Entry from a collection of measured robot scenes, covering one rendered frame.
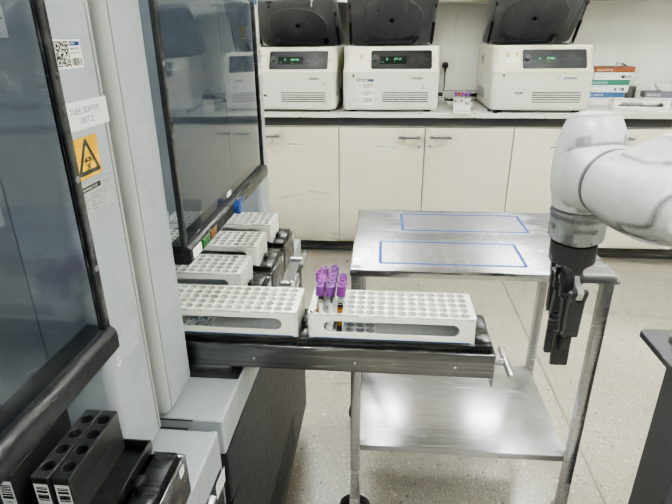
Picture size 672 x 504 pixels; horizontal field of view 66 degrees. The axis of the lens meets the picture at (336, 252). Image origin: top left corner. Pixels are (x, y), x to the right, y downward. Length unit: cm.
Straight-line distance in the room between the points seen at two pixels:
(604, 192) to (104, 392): 71
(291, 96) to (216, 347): 238
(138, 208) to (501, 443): 117
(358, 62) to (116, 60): 251
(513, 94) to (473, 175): 50
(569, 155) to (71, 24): 69
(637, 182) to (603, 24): 329
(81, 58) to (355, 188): 269
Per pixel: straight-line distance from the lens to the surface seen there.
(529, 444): 161
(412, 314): 95
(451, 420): 163
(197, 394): 99
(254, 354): 98
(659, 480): 144
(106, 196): 71
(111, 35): 76
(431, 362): 95
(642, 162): 78
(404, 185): 325
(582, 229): 92
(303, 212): 335
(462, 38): 380
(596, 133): 87
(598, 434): 217
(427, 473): 187
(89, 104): 69
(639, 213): 74
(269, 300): 100
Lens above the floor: 132
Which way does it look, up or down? 23 degrees down
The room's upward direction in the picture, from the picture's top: 1 degrees counter-clockwise
